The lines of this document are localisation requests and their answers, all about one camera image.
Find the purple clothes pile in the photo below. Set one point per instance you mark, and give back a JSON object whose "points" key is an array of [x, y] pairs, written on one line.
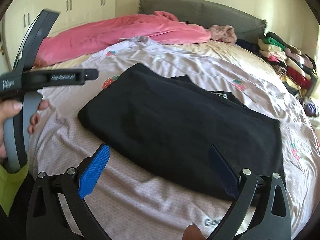
{"points": [[310, 108]]}

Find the black pants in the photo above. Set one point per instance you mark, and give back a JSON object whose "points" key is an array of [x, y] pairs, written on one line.
{"points": [[167, 126]]}

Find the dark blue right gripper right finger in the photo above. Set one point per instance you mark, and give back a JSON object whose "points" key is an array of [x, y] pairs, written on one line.
{"points": [[226, 174]]}

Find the beige bed sheet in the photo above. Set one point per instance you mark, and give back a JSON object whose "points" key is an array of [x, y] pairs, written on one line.
{"points": [[202, 62]]}

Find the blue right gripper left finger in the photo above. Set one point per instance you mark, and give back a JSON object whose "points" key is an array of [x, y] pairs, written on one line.
{"points": [[91, 169]]}

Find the pink blanket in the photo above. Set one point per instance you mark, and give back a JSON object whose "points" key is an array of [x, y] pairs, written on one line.
{"points": [[161, 26]]}

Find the lilac strawberry duvet cover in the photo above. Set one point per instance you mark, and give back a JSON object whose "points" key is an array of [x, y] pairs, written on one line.
{"points": [[131, 203]]}

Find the black IKISS sweater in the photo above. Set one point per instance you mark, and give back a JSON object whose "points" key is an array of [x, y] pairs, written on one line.
{"points": [[226, 95]]}

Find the dusty pink fluffy garment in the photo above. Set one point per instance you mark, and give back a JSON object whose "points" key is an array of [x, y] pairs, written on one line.
{"points": [[223, 33]]}

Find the white wardrobe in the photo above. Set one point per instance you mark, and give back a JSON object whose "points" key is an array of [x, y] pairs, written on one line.
{"points": [[21, 13]]}

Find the grey bed headboard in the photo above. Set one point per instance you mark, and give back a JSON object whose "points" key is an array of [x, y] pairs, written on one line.
{"points": [[207, 14]]}

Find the right hand thumb tip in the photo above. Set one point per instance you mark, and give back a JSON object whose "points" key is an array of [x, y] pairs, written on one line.
{"points": [[192, 232]]}

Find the stack of folded clothes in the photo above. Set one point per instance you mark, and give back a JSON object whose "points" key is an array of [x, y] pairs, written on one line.
{"points": [[297, 71]]}

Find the lime green sleeve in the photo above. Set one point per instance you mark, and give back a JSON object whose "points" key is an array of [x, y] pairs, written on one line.
{"points": [[9, 186]]}

